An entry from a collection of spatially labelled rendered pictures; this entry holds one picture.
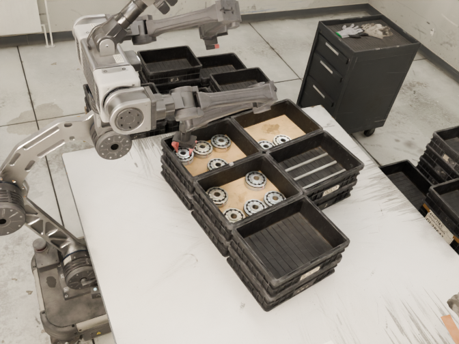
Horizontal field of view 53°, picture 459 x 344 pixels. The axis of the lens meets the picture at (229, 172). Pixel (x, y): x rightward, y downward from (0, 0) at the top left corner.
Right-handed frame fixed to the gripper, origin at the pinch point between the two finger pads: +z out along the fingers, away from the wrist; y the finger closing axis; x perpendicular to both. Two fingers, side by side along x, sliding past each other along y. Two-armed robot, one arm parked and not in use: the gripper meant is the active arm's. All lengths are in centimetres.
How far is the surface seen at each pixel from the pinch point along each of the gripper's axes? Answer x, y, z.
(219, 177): 13.0, -20.7, -2.3
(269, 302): 61, -54, 9
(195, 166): 3.7, -7.3, 4.0
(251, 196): 13.6, -36.8, 3.7
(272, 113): -48, -37, 1
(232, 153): -12.1, -22.2, 4.1
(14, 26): -171, 200, 65
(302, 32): -327, -45, 91
